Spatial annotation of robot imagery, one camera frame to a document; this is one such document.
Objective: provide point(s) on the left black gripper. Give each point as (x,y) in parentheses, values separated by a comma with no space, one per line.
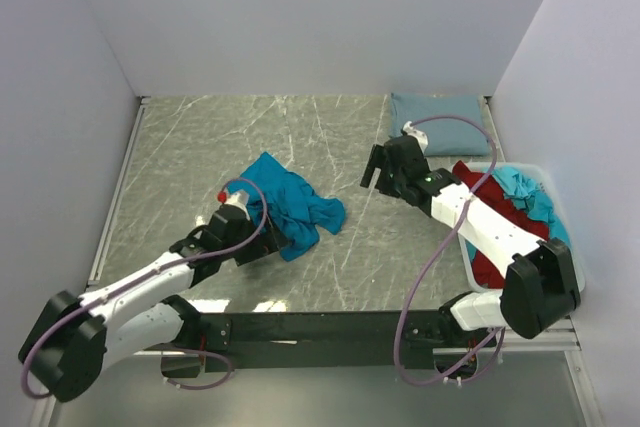
(263,243)

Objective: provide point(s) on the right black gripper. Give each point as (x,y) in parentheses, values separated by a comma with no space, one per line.
(378,159)

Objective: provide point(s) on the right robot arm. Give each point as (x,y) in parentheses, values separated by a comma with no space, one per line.
(540,280)

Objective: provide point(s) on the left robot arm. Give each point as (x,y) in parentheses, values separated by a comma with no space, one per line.
(76,338)

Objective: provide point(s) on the folded grey-blue t-shirt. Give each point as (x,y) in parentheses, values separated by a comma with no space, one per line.
(446,137)

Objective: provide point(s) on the black mounting beam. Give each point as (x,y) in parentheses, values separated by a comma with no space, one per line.
(324,339)

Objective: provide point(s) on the light blue t-shirt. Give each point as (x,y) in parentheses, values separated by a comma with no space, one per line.
(534,210)

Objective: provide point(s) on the red t-shirt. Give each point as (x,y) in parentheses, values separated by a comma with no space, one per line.
(495,196)

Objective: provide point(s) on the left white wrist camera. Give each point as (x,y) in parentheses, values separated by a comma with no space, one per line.
(238,199)

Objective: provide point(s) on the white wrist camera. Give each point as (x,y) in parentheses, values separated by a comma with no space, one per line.
(408,129)
(238,199)

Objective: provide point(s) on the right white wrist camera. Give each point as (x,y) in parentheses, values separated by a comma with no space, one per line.
(408,129)

